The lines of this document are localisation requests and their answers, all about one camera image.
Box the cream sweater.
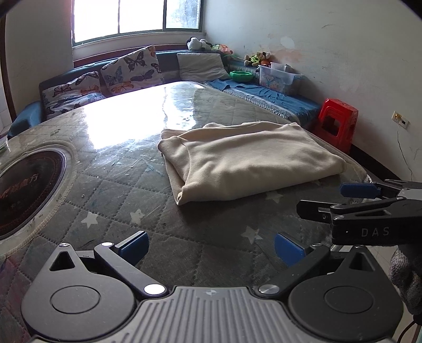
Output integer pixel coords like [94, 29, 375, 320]
[157, 121, 346, 206]

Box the gloved right hand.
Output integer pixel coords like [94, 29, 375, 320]
[389, 243, 421, 316]

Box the red plastic stool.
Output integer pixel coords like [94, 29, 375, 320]
[312, 99, 358, 154]

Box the blue sofa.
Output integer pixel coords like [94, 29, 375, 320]
[6, 49, 323, 140]

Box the black round induction cooktop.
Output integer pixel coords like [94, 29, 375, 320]
[1, 149, 67, 239]

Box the clear plastic storage box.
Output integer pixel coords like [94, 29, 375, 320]
[258, 66, 303, 96]

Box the green bowl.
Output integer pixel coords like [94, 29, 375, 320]
[230, 70, 254, 83]

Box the colourful plush toys pile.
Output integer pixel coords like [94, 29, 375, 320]
[244, 51, 271, 67]

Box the left butterfly pillow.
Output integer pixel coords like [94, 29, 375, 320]
[41, 72, 105, 119]

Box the butterfly pillow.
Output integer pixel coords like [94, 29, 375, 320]
[101, 45, 165, 95]
[41, 72, 105, 119]

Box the right butterfly pillow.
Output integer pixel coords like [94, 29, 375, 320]
[101, 45, 165, 95]

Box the grey cushion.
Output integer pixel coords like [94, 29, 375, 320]
[177, 53, 230, 82]

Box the panda plush toy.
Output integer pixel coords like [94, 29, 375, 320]
[187, 36, 212, 51]

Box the window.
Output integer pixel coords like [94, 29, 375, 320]
[71, 0, 203, 45]

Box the wall power socket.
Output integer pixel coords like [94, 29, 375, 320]
[391, 111, 409, 129]

